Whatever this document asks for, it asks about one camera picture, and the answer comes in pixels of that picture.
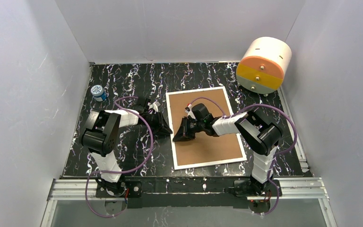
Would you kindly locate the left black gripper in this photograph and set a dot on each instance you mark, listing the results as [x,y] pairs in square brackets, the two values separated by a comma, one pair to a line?
[156,120]

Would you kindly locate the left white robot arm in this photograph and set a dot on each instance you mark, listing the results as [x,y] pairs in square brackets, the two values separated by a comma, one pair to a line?
[100,132]

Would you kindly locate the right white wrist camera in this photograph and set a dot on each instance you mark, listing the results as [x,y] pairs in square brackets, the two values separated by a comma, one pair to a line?
[188,109]

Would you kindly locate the small blue lidded jar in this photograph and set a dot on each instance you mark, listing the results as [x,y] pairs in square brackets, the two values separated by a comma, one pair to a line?
[98,93]

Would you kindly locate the white picture frame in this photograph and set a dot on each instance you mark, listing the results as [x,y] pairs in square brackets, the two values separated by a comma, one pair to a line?
[206,164]

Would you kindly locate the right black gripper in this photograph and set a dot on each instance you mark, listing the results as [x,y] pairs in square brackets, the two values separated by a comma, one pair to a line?
[190,126]

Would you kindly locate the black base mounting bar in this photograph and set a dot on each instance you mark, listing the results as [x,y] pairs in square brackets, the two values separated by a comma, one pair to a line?
[236,192]

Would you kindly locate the white cylindrical drawer unit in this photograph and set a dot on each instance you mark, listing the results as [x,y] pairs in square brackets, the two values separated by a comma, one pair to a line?
[263,67]

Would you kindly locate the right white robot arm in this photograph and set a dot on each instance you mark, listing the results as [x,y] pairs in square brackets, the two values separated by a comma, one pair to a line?
[261,135]

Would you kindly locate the aluminium rail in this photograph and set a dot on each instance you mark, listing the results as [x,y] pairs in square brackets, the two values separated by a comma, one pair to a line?
[291,187]

